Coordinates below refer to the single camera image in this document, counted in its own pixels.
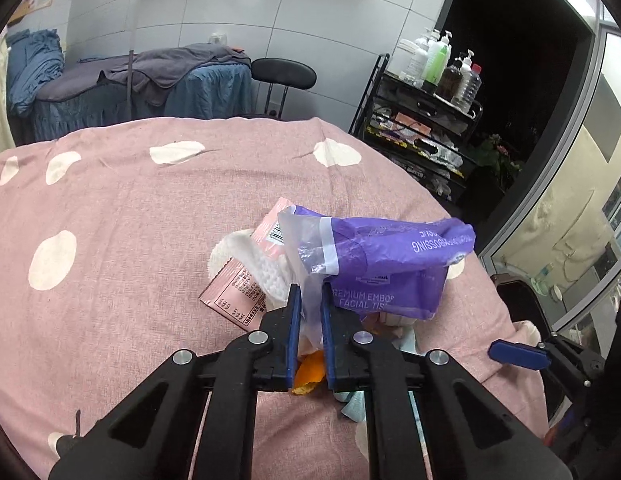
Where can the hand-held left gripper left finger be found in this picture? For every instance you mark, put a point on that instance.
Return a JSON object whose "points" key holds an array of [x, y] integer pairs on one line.
{"points": [[293, 330]]}

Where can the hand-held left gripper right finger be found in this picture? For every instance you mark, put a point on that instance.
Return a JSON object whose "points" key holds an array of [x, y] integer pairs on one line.
{"points": [[326, 340]]}

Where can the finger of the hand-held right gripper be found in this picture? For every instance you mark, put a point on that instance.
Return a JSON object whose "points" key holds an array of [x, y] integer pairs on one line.
{"points": [[518, 355]]}

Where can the pink printed wrapper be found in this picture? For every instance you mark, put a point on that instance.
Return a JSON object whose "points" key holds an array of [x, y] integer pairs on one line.
{"points": [[235, 292]]}

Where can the purple tissue pack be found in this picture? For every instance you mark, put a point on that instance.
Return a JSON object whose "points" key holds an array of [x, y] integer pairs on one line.
{"points": [[390, 255]]}

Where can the orange peel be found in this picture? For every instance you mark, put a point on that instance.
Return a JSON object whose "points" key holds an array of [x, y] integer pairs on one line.
{"points": [[308, 372]]}

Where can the white cotton pad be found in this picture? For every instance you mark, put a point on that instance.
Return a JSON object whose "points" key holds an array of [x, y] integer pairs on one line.
{"points": [[250, 260]]}

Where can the pink barcode wrapper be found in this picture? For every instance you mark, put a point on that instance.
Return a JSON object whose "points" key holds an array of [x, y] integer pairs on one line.
{"points": [[275, 222]]}

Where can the glass sliding door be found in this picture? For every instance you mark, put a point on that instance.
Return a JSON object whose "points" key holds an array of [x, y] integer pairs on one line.
{"points": [[550, 200]]}

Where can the pink polka-dot blanket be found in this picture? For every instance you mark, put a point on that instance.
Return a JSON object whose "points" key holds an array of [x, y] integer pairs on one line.
{"points": [[140, 210]]}

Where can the potted plant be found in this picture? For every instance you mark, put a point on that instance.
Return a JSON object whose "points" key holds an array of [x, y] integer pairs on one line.
{"points": [[498, 155]]}

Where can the black mesh drawer cart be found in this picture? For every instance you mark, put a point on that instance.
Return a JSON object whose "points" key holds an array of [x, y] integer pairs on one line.
{"points": [[415, 130]]}

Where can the blue-covered massage bed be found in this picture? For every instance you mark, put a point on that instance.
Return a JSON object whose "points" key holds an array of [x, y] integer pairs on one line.
{"points": [[210, 90]]}

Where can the black round stool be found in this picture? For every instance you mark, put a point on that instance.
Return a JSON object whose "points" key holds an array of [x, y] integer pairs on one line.
{"points": [[283, 69]]}

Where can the clear pump bottle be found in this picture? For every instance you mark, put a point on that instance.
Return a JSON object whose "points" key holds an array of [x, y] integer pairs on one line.
{"points": [[468, 82]]}

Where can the brown bottle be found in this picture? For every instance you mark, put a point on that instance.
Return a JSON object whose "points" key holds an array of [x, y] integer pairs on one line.
{"points": [[448, 80]]}

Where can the white pump bottle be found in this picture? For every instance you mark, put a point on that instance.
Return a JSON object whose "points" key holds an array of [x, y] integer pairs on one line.
{"points": [[418, 60]]}

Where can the grey blanket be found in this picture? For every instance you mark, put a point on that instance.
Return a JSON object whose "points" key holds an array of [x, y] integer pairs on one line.
{"points": [[155, 67]]}

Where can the green pump bottle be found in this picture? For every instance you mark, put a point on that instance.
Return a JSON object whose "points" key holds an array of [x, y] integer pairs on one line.
{"points": [[438, 62]]}

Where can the blue cloth pile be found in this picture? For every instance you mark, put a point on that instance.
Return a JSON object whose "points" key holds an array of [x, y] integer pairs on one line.
{"points": [[33, 67]]}

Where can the white wall socket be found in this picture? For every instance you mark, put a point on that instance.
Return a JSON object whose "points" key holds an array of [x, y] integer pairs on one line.
{"points": [[219, 40]]}

